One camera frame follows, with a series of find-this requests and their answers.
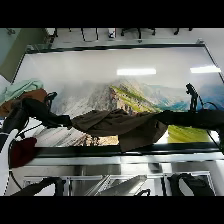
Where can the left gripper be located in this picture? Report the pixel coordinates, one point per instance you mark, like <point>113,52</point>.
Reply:
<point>62,121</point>

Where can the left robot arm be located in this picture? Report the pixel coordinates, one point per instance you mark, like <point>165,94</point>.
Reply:
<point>32,108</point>

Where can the orange garment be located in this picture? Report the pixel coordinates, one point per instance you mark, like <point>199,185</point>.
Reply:
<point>36,95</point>

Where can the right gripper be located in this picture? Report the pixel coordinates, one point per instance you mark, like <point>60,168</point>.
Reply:
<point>165,118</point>

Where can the brown garment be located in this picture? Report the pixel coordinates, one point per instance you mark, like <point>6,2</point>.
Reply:
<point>130,126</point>

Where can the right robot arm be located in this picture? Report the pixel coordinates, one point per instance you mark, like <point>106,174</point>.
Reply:
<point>200,119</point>

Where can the silver frame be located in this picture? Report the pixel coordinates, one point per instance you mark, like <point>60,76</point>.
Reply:
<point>133,160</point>

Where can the mint green garment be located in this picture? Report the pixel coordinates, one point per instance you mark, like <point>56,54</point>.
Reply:
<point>20,88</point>

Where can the dark red garment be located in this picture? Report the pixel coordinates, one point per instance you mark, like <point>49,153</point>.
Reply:
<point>22,151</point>

